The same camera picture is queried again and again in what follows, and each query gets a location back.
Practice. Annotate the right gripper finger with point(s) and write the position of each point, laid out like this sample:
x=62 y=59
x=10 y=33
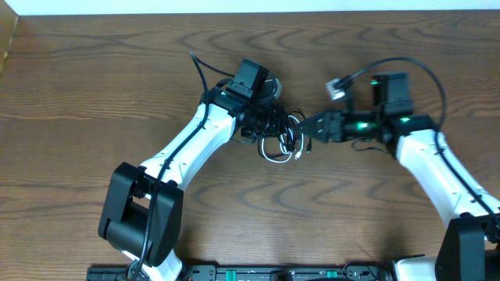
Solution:
x=315 y=132
x=317 y=120

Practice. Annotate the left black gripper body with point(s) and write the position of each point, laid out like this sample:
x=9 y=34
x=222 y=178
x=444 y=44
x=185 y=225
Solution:
x=270 y=121

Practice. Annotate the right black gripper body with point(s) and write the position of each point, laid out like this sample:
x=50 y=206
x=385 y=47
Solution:
x=358 y=124

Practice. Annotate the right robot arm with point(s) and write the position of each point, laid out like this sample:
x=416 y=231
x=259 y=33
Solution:
x=470 y=214

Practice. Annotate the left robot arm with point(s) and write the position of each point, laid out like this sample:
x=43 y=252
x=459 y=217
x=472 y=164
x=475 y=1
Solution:
x=141 y=215

